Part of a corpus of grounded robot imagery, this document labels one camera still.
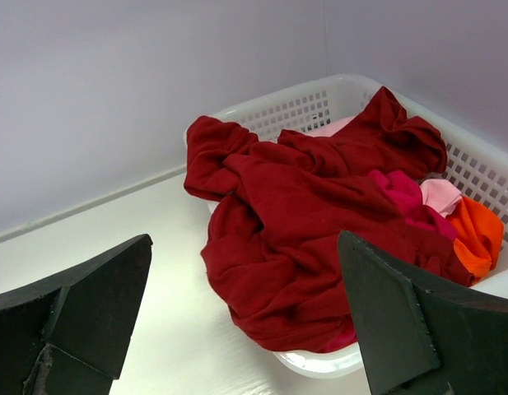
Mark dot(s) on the magenta garment in basket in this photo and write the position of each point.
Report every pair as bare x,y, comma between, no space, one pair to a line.
410,201

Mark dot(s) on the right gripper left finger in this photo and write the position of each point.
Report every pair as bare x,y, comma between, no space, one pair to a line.
69,333

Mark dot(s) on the dark red t shirt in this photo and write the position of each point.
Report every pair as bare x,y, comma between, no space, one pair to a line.
271,251

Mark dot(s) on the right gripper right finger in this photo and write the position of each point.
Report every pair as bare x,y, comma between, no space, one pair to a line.
419,333

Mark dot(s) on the pink garment in basket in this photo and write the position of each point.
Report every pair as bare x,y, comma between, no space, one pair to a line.
439,194

